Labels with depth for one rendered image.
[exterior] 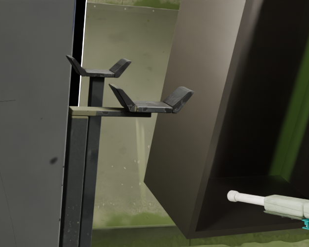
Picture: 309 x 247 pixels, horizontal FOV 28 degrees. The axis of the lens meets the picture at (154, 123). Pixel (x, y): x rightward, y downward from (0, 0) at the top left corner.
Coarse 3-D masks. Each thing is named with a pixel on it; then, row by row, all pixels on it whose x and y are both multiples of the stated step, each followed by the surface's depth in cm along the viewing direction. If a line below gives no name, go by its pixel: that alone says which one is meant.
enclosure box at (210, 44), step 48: (192, 0) 186; (240, 0) 163; (288, 0) 209; (192, 48) 186; (240, 48) 167; (288, 48) 218; (192, 96) 186; (240, 96) 219; (288, 96) 228; (192, 144) 186; (240, 144) 229; (288, 144) 239; (192, 192) 186; (240, 192) 225; (288, 192) 232
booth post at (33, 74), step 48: (0, 0) 107; (48, 0) 109; (0, 48) 109; (48, 48) 111; (0, 96) 111; (48, 96) 114; (0, 144) 113; (48, 144) 116; (0, 192) 115; (48, 192) 118; (0, 240) 117; (48, 240) 120
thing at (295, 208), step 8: (232, 192) 181; (232, 200) 181; (240, 200) 178; (248, 200) 175; (256, 200) 171; (264, 200) 166; (272, 200) 163; (280, 200) 161; (288, 200) 159; (296, 200) 157; (304, 200) 156; (272, 208) 164; (280, 208) 161; (288, 208) 158; (296, 208) 155; (304, 208) 153; (288, 216) 158; (296, 216) 156; (304, 216) 154
